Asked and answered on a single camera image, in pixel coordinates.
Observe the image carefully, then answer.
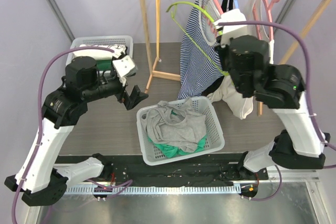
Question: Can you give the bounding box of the grey tank top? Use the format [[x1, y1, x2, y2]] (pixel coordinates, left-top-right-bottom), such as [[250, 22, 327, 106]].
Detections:
[[143, 97, 207, 153]]

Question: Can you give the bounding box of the green tank top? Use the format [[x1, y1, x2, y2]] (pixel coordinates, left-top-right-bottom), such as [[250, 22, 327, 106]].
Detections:
[[146, 110, 209, 159]]

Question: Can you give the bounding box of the blue striped tank top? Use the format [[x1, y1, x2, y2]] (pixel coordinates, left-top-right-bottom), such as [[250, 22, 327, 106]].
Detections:
[[177, 7, 226, 99]]

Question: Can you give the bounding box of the lime green hanger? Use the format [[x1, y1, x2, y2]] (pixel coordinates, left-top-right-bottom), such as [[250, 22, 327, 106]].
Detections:
[[166, 0, 229, 77]]

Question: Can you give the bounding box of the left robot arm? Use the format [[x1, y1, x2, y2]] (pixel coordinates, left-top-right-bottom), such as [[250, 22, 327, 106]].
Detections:
[[21, 55, 148, 207]]

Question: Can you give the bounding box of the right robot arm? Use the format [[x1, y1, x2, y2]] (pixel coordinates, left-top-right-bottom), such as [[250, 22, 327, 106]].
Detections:
[[215, 35, 330, 179]]

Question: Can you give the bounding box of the black tank top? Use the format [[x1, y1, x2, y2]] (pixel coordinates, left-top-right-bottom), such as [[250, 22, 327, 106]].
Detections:
[[202, 0, 229, 96]]

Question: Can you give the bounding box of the white tank top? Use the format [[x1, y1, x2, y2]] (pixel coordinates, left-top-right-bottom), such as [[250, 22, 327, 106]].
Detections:
[[206, 0, 274, 120]]

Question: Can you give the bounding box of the pink hanger right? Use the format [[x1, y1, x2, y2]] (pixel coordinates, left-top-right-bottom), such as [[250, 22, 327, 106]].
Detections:
[[253, 0, 280, 46]]

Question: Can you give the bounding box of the dark green folded cloth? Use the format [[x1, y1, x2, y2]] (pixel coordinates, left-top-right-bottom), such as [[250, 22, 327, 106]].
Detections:
[[96, 60, 112, 71]]

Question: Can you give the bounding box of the white folded cloth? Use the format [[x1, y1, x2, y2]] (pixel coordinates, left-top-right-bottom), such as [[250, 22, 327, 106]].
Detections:
[[73, 44, 127, 60]]

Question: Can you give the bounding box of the white plastic basket back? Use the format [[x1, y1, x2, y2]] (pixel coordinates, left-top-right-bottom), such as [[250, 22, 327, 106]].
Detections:
[[67, 35, 134, 78]]

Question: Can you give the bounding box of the white plastic basket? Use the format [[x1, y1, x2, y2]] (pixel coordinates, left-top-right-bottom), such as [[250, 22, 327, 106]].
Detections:
[[67, 35, 134, 78], [136, 97, 225, 166]]

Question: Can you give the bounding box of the white plastic basket centre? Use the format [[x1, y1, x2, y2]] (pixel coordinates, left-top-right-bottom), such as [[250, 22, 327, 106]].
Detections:
[[136, 97, 225, 166]]

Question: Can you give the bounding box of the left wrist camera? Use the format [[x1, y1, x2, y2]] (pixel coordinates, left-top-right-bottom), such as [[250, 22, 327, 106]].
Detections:
[[112, 55, 138, 87]]

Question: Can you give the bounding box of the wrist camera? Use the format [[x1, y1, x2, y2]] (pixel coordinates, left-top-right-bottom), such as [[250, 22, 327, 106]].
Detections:
[[214, 8, 248, 48], [112, 55, 138, 87]]

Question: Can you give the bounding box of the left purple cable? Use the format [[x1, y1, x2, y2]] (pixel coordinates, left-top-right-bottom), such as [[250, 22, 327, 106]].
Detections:
[[10, 45, 133, 224]]

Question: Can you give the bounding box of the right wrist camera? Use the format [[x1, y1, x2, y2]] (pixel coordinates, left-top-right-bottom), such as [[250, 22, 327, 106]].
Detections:
[[214, 8, 248, 48]]

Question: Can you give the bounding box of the white cable duct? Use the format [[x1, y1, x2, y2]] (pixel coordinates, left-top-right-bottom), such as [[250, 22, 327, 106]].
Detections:
[[65, 184, 241, 195]]

